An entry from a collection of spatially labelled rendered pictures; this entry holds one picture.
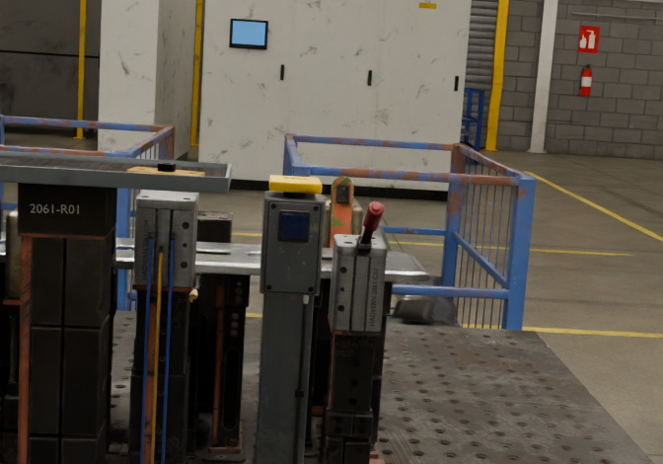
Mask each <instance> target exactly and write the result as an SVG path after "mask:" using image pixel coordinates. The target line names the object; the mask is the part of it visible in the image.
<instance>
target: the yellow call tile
mask: <svg viewBox="0 0 663 464"><path fill-rule="evenodd" d="M269 189H270V190H271V191H272V192H283V195H284V196H287V197H305V196H306V193H322V184H321V182H320V179H319V178H311V177H293V176H275V175H271V176H269Z"/></svg>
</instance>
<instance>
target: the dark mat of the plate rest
mask: <svg viewBox="0 0 663 464"><path fill-rule="evenodd" d="M0 165H9V166H27V167H44V168H62V169H80V170H98V171H116V172H127V169H131V168H134V167H147V168H158V165H146V164H128V163H112V162H94V161H76V160H58V159H40V158H24V157H6V156H0ZM176 170H183V171H195V172H204V173H205V177H223V178H225V177H226V173H227V169H217V168H199V167H182V166H176Z"/></svg>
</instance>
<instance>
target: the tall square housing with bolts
mask: <svg viewBox="0 0 663 464"><path fill-rule="evenodd" d="M198 201H199V193H189V192H170V191H152V190H142V191H141V193H140V194H139V195H138V196H137V198H136V199H135V206H136V211H135V240H134V269H133V284H132V289H133V290H137V307H136V335H135V362H134V368H133V371H132V373H131V376H130V403H129V432H128V456H127V464H188V462H186V444H187V422H188V400H189V377H190V356H187V354H188V332H189V309H190V302H189V300H188V299H189V295H190V293H191V289H192V288H193V284H194V279H195V277H196V272H195V259H196V237H197V215H198Z"/></svg>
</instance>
